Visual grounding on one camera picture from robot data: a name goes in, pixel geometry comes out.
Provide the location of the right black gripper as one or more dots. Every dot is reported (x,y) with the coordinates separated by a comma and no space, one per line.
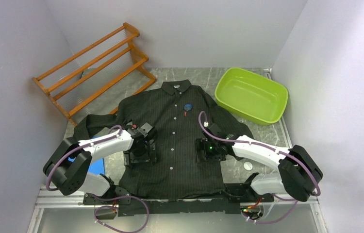
(202,143)

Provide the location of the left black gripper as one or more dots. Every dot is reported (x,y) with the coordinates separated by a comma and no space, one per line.
(149,156)

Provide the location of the black pinstriped shirt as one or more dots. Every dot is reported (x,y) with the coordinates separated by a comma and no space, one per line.
(176,174)

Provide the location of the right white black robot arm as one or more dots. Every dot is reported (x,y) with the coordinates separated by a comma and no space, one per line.
(294,171)

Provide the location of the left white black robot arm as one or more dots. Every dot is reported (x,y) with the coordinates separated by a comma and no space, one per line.
(67,170)

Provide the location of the blue flat mat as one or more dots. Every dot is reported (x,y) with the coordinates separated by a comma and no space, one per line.
(96,165)

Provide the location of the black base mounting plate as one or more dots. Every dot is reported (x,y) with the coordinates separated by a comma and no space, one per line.
(229,201)

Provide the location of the lime green plastic basin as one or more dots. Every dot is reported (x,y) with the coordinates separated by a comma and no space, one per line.
(251,96)

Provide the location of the orange wooden shoe rack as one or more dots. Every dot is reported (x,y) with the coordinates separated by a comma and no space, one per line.
(86,82)

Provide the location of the aluminium frame rail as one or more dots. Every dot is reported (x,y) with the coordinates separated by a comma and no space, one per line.
(55,199)

